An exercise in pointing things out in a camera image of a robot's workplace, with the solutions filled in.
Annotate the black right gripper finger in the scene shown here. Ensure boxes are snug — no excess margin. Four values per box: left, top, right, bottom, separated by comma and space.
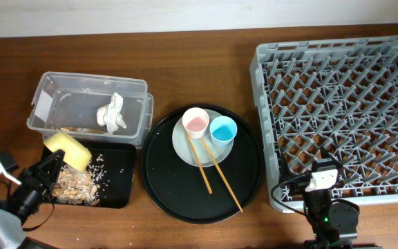
279, 152, 291, 180
320, 147, 343, 169

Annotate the yellow bowl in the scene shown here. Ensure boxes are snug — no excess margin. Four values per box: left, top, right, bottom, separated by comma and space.
44, 132, 92, 172

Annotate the food scraps pile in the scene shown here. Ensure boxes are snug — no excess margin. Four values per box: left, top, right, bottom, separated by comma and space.
52, 154, 107, 205

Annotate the gold snack wrapper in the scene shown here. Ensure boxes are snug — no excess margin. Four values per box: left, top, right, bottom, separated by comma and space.
57, 127, 105, 134

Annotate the white tissue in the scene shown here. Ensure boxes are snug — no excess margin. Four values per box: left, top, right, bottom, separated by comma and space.
96, 93, 126, 134

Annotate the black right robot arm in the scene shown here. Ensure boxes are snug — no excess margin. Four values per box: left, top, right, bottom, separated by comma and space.
277, 148, 360, 249

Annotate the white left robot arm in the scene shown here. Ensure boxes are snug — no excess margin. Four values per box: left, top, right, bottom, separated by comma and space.
0, 149, 65, 248

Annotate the grey dishwasher rack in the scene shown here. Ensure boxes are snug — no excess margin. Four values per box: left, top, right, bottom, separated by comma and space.
249, 35, 398, 212

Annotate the black square tray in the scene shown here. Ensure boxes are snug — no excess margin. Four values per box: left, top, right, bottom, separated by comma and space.
39, 138, 138, 210

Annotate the blue cup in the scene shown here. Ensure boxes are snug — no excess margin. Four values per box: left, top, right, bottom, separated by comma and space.
209, 116, 238, 147

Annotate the clear plastic bin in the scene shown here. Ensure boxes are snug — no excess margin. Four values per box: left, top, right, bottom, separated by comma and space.
27, 72, 153, 148

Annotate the left wooden chopstick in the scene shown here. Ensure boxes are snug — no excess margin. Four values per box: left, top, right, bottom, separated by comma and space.
183, 129, 213, 194

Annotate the wooden chopstick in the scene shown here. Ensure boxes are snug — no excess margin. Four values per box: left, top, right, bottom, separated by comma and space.
200, 138, 243, 213
183, 129, 213, 194

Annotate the right wooden chopstick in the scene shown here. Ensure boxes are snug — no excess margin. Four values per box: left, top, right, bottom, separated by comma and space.
200, 138, 243, 213

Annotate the pink cup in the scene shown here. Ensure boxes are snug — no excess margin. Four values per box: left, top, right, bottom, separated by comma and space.
182, 107, 209, 139

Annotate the round black tray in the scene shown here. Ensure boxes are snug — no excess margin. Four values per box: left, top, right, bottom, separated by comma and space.
140, 104, 265, 224

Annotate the grey plate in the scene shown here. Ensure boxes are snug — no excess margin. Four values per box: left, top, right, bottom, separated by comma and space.
172, 109, 235, 167

